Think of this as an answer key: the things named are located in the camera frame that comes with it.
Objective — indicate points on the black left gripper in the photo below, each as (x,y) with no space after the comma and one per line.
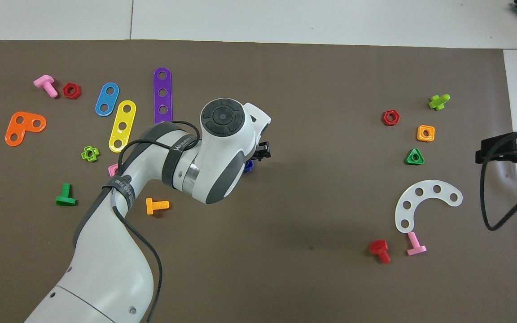
(263,150)

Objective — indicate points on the blue triangular plastic screw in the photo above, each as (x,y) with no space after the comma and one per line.
(248,169)

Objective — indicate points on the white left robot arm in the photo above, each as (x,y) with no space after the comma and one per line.
(106,269)

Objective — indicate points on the lime cross-shaped plastic screw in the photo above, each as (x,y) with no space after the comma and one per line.
(438,102)

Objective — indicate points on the orange square plastic nut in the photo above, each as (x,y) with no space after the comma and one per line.
(420,137)

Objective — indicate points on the green triangular plastic nut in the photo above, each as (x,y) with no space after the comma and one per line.
(409,160)

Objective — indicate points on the red hexagonal plastic nut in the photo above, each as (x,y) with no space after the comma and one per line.
(384,118)
(65,91)

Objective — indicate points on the orange plastic screw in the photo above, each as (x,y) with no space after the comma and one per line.
(151,206)

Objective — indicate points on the pink plastic screw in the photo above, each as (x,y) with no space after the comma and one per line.
(415,249)
(45,83)

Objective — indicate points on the pink square plastic nut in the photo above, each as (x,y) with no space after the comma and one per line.
(111,170)

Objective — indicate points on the red plastic screw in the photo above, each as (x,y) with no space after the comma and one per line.
(378,246)

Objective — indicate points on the lime cross-shaped plastic nut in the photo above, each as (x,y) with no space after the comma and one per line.
(96,154)

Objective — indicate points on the green plastic screw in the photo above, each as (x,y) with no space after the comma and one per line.
(65,199)

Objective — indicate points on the brown table mat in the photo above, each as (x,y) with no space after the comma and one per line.
(330,89)

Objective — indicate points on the white curved perforated plate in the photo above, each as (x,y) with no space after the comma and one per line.
(400,211)

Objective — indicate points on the purple four-hole plastic plate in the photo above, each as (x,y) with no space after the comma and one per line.
(163,101)

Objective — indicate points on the yellow three-hole plastic plate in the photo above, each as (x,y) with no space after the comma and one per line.
(124,117)

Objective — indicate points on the blue two-hole plastic plate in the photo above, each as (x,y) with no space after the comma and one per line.
(107,99)

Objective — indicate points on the orange L-shaped plate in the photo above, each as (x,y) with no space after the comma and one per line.
(26,126)

